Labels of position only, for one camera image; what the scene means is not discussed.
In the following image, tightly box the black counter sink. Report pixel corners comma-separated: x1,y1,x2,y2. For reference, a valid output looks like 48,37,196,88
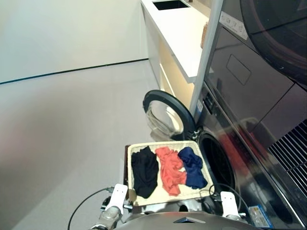
152,0,192,11

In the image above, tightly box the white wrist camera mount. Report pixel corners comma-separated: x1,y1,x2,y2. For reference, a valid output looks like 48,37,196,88
220,191,240,218
105,184,129,215

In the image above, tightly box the brown woven item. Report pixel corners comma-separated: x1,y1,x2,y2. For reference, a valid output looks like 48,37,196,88
200,21,209,48

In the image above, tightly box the grey washing machine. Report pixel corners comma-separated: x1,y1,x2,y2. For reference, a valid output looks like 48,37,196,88
191,81,307,230

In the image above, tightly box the pale woven laundry basket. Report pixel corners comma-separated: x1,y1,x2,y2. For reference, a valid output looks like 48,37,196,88
127,140,215,207

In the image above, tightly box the silver robot torso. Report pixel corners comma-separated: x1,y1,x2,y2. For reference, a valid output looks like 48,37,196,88
119,210,264,230

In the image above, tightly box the grey pillar panel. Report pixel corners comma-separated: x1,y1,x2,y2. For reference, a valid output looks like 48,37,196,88
189,0,225,120

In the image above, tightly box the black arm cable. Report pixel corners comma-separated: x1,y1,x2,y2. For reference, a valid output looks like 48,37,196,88
67,187,113,230
208,183,250,216

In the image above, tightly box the dark stacked dryer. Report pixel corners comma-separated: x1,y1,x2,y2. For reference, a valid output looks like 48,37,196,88
203,0,307,149

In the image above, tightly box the black vent grille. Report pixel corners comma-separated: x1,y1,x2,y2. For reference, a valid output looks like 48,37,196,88
268,121,307,192

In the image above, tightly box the coral red garment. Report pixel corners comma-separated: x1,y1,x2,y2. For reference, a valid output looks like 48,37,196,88
155,147,187,196

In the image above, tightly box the round washing machine door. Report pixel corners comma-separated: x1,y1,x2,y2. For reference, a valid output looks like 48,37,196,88
142,90,197,142

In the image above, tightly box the black garment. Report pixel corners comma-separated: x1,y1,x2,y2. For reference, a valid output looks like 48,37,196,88
131,146,159,199

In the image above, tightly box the blue white energy label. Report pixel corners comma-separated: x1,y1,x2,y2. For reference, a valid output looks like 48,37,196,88
248,205,273,229

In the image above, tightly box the white dryer label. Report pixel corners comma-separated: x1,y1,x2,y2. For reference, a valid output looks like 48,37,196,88
220,11,249,40

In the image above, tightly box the white counter cabinet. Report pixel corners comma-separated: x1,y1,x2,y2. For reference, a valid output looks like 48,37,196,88
140,0,214,101

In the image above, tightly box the navy blue garment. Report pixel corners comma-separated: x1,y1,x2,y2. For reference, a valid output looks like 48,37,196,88
177,147,208,190

